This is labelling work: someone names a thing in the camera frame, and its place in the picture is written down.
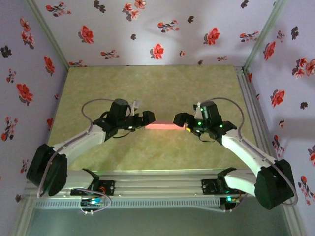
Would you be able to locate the lilac right arm cable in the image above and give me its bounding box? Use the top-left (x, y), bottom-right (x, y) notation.
top-left (200, 97), bottom-right (299, 213)

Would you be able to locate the aluminium frame leg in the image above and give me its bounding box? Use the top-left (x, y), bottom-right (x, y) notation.
top-left (280, 201), bottom-right (305, 236)
top-left (9, 196), bottom-right (35, 236)

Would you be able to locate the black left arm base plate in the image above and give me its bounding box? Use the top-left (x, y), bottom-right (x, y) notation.
top-left (70, 180), bottom-right (116, 197)

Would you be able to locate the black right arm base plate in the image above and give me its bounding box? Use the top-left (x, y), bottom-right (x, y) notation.
top-left (201, 178), bottom-right (247, 195)

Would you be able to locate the pink and white paper box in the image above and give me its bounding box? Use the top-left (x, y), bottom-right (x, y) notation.
top-left (145, 119), bottom-right (187, 131)

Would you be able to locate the grey slotted cable duct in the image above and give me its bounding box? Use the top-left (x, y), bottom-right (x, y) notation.
top-left (33, 198), bottom-right (221, 209)

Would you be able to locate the lilac left arm cable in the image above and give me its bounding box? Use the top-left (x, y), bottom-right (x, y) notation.
top-left (36, 98), bottom-right (116, 217)

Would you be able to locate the thin black right gripper cable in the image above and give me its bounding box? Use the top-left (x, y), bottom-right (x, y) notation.
top-left (198, 132), bottom-right (216, 143)

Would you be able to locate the long aluminium base rail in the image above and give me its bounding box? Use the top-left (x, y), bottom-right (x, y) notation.
top-left (23, 169), bottom-right (293, 198)

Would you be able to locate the aluminium side rail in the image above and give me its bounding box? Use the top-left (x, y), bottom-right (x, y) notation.
top-left (233, 65), bottom-right (287, 177)

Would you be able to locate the thin black left gripper cable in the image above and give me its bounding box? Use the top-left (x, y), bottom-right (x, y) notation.
top-left (112, 130), bottom-right (131, 138)

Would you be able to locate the aluminium corner post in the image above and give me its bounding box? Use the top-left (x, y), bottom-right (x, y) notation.
top-left (242, 0), bottom-right (288, 72)
top-left (24, 0), bottom-right (71, 72)

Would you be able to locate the lilac arm cable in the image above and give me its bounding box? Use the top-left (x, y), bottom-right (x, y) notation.
top-left (200, 97), bottom-right (299, 213)
top-left (36, 98), bottom-right (116, 217)

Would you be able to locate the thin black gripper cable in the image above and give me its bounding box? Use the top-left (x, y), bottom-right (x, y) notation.
top-left (112, 130), bottom-right (131, 138)
top-left (198, 132), bottom-right (216, 143)

